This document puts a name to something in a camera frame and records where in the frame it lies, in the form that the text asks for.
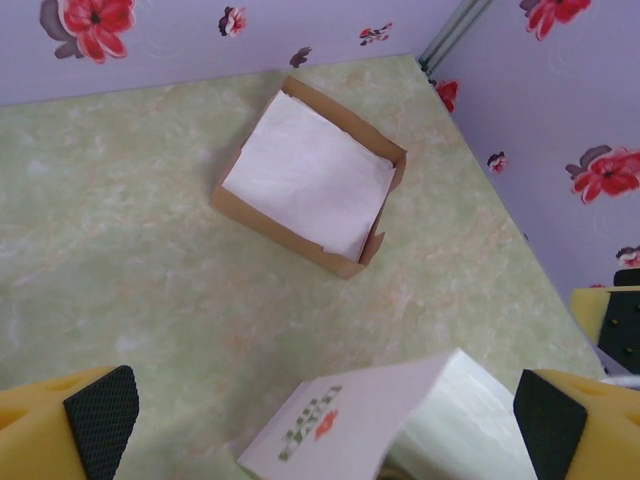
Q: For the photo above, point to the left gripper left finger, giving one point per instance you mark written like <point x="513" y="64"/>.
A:
<point x="50" y="430"/>

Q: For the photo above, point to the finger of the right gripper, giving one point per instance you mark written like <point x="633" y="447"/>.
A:
<point x="620" y="320"/>

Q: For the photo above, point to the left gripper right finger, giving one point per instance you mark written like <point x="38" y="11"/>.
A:
<point x="590" y="430"/>

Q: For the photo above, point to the white printed paper bag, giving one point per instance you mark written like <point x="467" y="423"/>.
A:
<point x="350" y="425"/>

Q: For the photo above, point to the brown cardboard box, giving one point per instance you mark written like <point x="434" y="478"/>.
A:
<point x="280" y="230"/>

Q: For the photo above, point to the white paper napkin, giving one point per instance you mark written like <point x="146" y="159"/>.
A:
<point x="310" y="175"/>

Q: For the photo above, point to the right aluminium corner post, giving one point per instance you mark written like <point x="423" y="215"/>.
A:
<point x="450" y="37"/>

